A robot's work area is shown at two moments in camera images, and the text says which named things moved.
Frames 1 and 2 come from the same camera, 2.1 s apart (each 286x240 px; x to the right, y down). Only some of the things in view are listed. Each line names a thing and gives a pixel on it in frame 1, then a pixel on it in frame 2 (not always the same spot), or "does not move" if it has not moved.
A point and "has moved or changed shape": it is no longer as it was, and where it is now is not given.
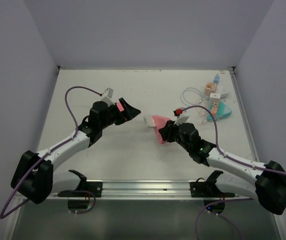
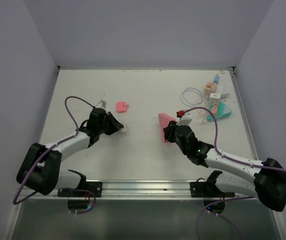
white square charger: x=214 y=96 does not move
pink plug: x=121 y=109 does not move
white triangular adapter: x=221 y=89 does not move
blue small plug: x=216 y=78 does not move
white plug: x=149 y=120 → x=125 y=128
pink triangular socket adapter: x=160 y=122 has moved or changed shape
